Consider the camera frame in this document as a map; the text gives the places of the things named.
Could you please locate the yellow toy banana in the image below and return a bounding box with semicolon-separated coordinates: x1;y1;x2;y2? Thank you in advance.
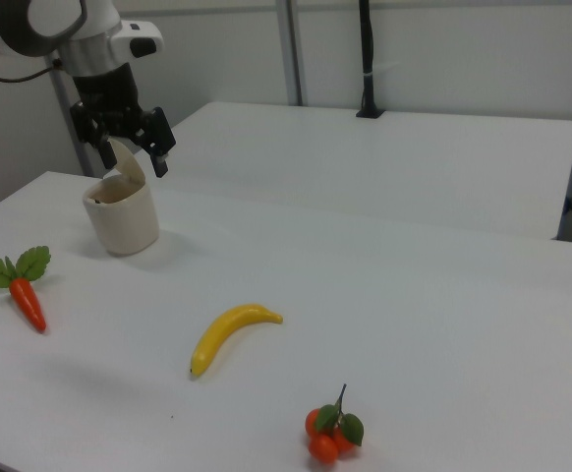
189;303;284;380

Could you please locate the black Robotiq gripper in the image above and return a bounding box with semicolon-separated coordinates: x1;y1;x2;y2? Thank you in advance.
69;62;177;179

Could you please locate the orange toy carrot with leaves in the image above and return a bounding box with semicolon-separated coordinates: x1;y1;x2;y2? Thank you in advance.
0;245;52;334

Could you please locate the grey aluminium frame post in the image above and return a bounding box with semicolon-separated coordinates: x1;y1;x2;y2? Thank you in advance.
47;53;93;178
274;0;303;107

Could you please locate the cream hinged bin lid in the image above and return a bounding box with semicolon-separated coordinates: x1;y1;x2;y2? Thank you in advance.
102;137;146;198

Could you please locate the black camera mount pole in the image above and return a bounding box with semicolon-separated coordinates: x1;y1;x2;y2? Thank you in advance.
355;0;386;119

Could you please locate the orange toy tangerine bunch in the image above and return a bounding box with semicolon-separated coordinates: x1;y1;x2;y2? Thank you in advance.
305;383;366;464

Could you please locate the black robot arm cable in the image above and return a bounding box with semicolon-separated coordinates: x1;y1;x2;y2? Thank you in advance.
0;48;66;83

